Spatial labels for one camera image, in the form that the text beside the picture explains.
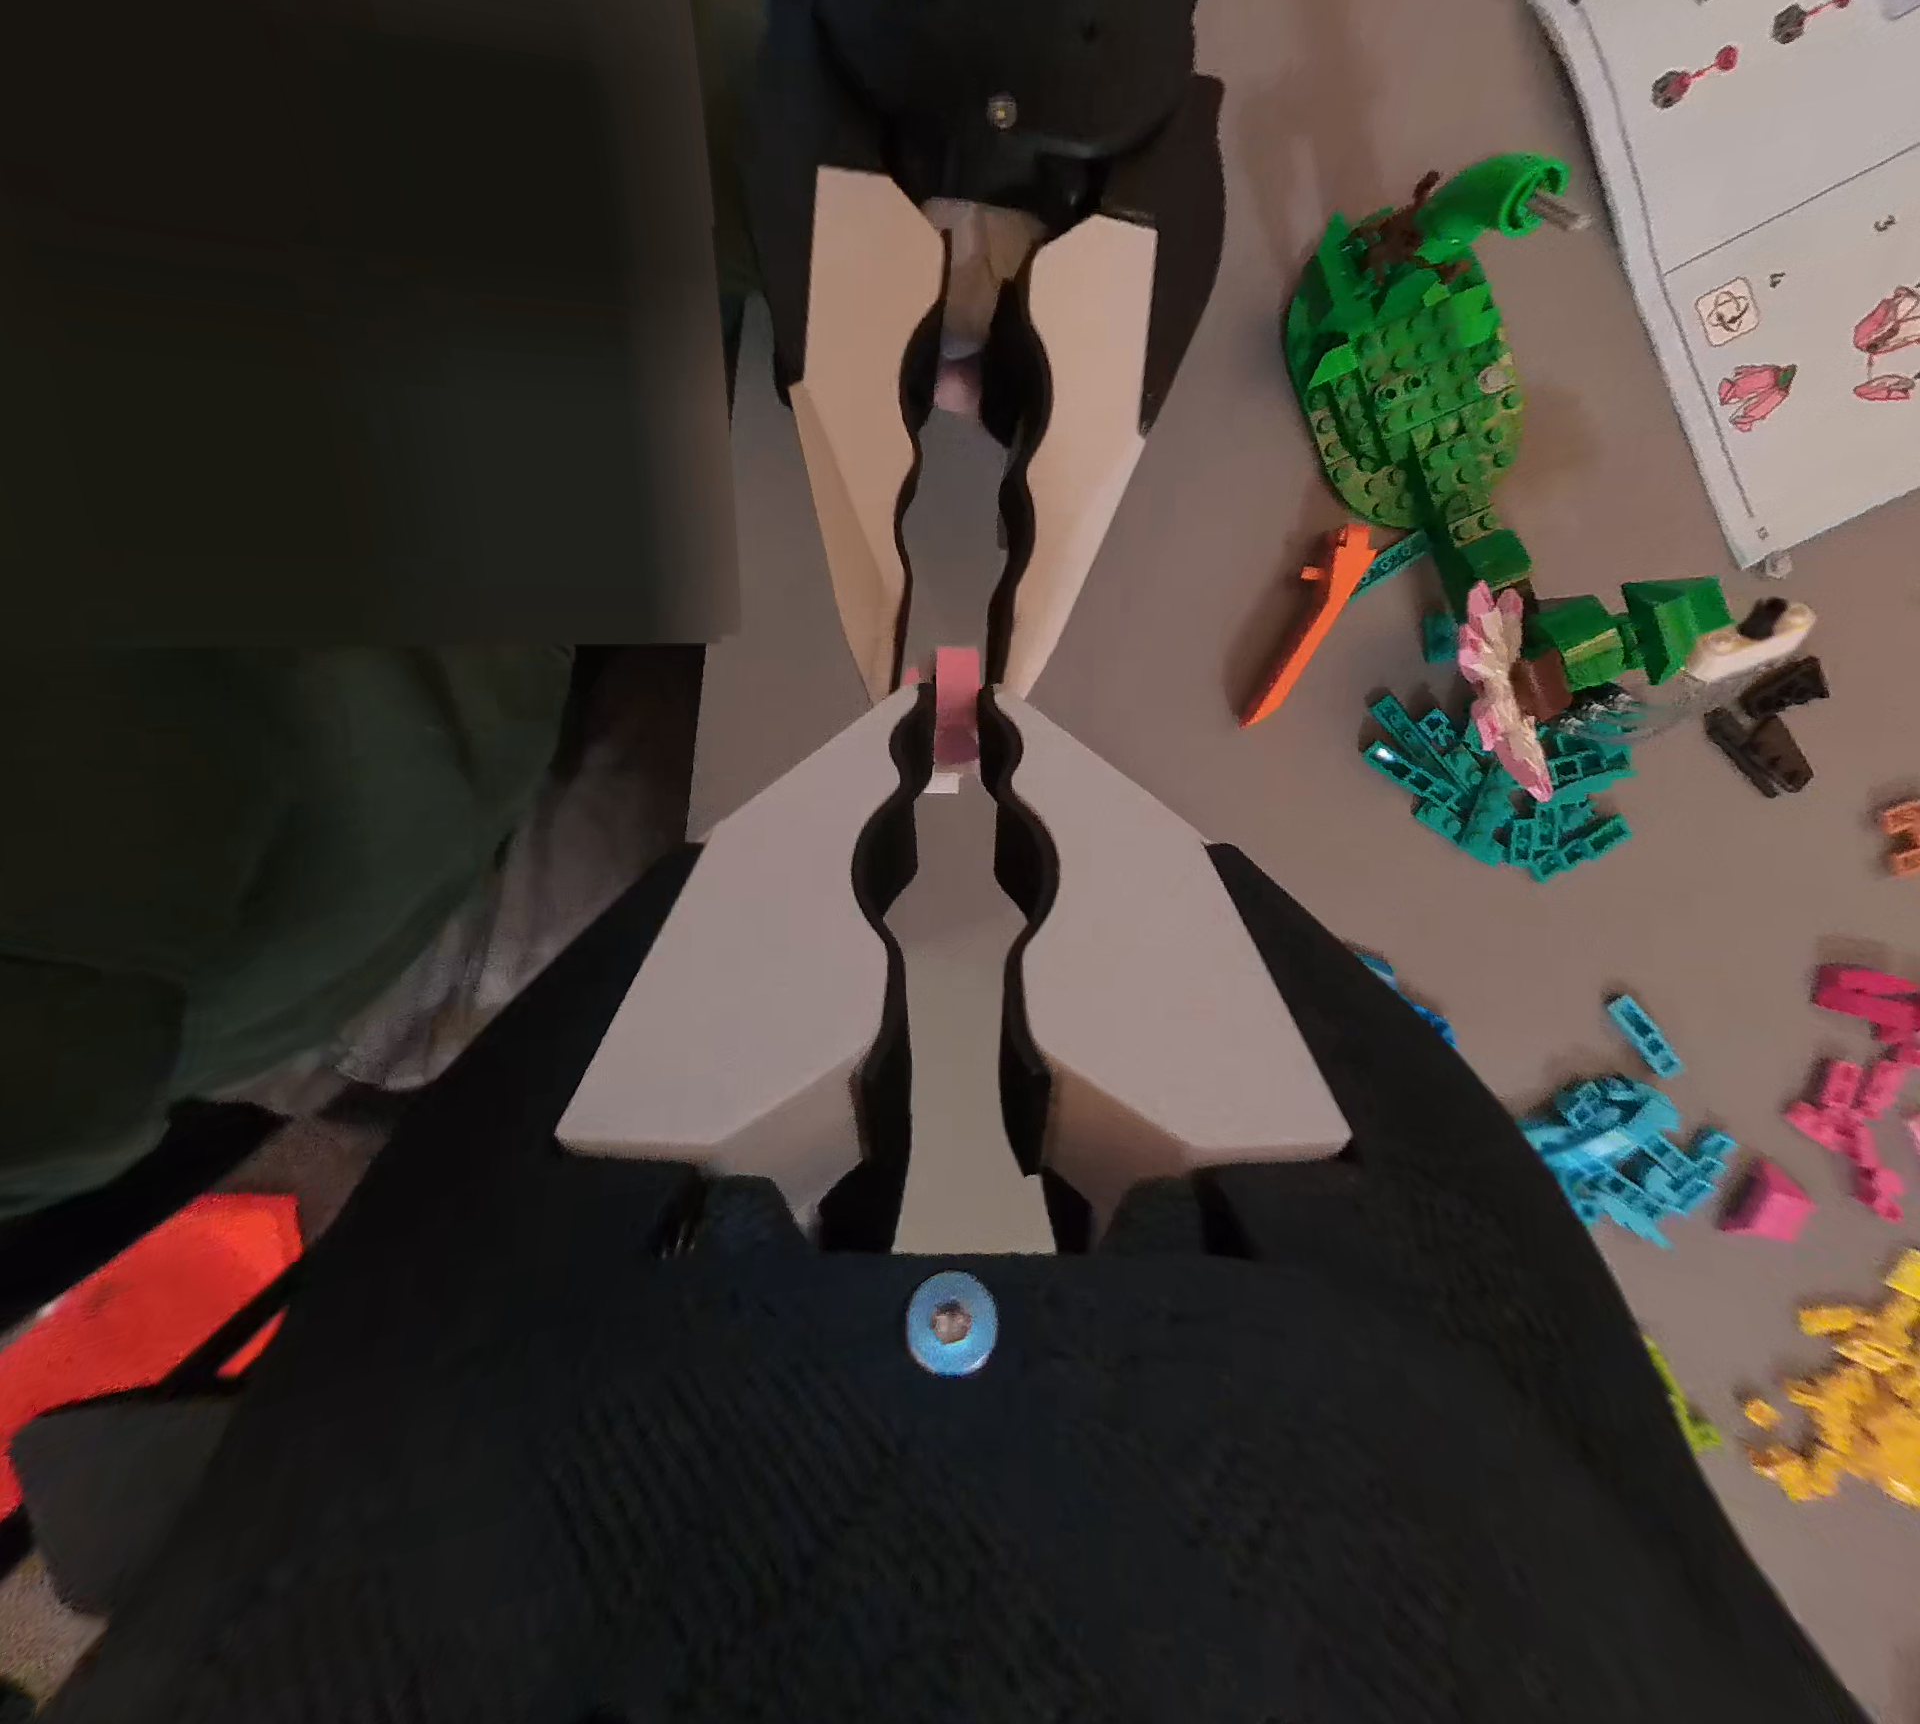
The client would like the pile of yellow lego bricks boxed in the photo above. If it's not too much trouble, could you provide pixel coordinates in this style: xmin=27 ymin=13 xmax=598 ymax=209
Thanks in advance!
xmin=1739 ymin=1245 xmax=1920 ymax=1508

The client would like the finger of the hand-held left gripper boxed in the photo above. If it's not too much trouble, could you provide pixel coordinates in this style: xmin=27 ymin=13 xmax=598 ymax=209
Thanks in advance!
xmin=792 ymin=163 xmax=961 ymax=705
xmin=981 ymin=211 xmax=1159 ymax=693

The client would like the pile of teal lego bricks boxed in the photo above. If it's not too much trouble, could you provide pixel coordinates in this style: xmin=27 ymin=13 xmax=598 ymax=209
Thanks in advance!
xmin=1362 ymin=688 xmax=1638 ymax=884

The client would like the pile of light blue lego bricks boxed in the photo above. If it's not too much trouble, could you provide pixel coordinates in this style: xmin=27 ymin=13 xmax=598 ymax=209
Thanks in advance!
xmin=1514 ymin=991 xmax=1746 ymax=1249

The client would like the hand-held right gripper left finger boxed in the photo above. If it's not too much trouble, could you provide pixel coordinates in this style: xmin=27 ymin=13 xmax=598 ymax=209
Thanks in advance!
xmin=552 ymin=685 xmax=961 ymax=1249

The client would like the pink lego flower piece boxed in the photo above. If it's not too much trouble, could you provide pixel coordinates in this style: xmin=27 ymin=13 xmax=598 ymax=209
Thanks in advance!
xmin=899 ymin=644 xmax=991 ymax=800

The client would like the pink white lego flower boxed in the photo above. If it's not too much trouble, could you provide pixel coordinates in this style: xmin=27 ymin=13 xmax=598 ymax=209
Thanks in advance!
xmin=1458 ymin=580 xmax=1558 ymax=806

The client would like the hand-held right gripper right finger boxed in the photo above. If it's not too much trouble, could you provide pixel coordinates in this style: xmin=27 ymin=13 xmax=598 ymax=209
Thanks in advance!
xmin=978 ymin=688 xmax=1355 ymax=1225

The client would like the pile of magenta lego bricks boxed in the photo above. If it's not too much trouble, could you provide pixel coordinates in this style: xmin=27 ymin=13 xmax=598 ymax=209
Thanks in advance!
xmin=1781 ymin=961 xmax=1920 ymax=1223

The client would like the white lego piece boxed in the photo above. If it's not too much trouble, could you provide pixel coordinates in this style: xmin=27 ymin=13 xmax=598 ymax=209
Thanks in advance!
xmin=1694 ymin=597 xmax=1818 ymax=685

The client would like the green lego leaf build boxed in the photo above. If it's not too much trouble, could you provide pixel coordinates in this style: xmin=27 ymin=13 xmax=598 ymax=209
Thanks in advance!
xmin=1282 ymin=152 xmax=1739 ymax=705

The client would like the orange red panel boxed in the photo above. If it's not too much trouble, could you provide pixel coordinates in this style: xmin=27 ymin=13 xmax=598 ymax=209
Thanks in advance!
xmin=0 ymin=1190 xmax=306 ymax=1523

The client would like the lego instruction booklet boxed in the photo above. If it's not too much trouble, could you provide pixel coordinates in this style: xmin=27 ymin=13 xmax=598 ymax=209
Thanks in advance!
xmin=1452 ymin=0 xmax=1920 ymax=573

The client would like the pile of lime lego bricks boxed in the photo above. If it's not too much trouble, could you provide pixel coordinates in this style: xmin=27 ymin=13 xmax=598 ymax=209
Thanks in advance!
xmin=1642 ymin=1333 xmax=1724 ymax=1456

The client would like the orange brick separator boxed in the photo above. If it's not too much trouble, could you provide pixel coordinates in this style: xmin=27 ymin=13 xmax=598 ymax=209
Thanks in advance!
xmin=1235 ymin=523 xmax=1376 ymax=729

